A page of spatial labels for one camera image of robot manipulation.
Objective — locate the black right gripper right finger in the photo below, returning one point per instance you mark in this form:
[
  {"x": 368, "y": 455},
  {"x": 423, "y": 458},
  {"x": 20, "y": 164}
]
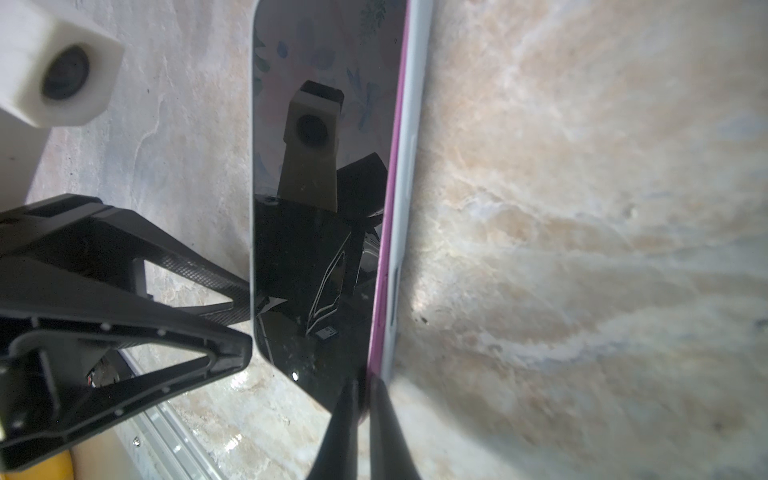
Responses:
[{"x": 390, "y": 458}]

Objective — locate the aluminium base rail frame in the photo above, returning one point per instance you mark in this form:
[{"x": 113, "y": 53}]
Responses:
[{"x": 161, "y": 446}]

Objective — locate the pink edged phone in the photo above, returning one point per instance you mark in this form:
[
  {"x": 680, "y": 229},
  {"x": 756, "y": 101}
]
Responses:
[{"x": 326, "y": 80}]

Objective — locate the light blue phone case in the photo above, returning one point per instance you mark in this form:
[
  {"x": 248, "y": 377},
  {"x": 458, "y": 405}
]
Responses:
[{"x": 409, "y": 105}]

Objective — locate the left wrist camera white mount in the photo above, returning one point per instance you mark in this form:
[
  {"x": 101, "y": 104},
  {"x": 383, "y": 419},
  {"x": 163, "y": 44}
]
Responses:
[{"x": 58, "y": 69}]

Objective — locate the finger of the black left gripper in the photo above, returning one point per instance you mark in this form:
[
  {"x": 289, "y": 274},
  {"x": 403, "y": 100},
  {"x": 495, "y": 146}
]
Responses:
[
  {"x": 85, "y": 236},
  {"x": 79, "y": 356}
]

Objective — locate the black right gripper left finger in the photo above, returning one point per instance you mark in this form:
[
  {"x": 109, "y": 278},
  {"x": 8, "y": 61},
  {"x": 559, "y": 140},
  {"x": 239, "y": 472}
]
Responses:
[{"x": 337, "y": 456}]

